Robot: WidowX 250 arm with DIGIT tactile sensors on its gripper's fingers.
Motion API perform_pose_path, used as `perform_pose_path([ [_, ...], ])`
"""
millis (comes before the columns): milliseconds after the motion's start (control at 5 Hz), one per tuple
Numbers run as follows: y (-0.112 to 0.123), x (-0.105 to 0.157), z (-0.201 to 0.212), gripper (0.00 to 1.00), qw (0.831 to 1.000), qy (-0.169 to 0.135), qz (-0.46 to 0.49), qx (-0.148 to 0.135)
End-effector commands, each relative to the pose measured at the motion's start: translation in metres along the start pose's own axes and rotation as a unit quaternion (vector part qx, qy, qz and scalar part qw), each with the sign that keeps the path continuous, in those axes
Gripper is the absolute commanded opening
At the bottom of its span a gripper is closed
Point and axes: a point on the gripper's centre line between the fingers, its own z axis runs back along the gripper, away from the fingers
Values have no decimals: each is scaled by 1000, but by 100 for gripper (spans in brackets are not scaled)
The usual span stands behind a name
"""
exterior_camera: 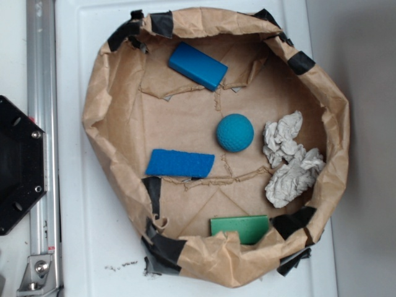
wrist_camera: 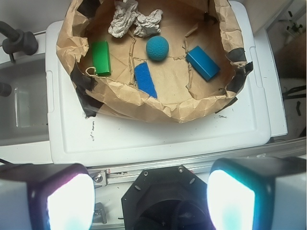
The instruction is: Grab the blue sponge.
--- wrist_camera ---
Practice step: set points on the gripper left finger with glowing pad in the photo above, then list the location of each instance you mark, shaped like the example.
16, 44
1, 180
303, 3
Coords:
46, 197

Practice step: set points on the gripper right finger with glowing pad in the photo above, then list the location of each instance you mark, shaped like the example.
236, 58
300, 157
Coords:
258, 193

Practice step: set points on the blue sponge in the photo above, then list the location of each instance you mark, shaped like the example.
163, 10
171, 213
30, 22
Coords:
144, 80

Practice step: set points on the white plastic bin lid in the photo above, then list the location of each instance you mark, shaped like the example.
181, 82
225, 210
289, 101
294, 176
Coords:
256, 116

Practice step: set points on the blue rectangular block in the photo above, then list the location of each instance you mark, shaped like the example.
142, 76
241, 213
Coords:
202, 63

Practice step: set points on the brown paper bag tray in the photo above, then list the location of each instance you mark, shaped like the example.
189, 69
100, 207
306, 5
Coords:
183, 94

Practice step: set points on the green rectangular block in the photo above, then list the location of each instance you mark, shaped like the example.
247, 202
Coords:
101, 58

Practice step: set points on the black clamp knob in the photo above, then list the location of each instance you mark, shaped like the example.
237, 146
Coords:
17, 41

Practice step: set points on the crumpled white paper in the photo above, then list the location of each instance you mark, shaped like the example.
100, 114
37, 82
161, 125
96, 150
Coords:
134, 20

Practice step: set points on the metal corner bracket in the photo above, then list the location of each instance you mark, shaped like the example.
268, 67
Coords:
99, 215

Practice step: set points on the aluminium extrusion rail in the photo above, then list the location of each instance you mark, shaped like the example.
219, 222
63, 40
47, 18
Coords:
105, 175

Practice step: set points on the black octagonal mount plate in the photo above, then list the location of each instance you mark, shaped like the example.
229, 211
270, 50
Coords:
170, 198

